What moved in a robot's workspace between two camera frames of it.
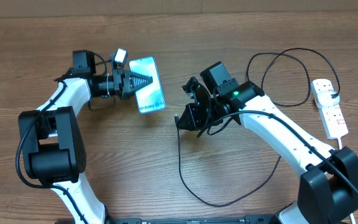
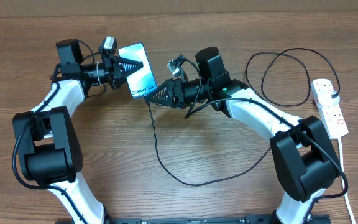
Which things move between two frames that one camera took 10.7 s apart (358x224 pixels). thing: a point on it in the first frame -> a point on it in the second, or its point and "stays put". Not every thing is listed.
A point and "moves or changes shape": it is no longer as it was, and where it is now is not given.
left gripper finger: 137,81 -> 123,67
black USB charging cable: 276,54 -> 204,183
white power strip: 333,120 stays put
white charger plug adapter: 325,99 stays put
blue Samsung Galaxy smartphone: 151,97 moves or changes shape
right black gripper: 192,114 -> 172,88
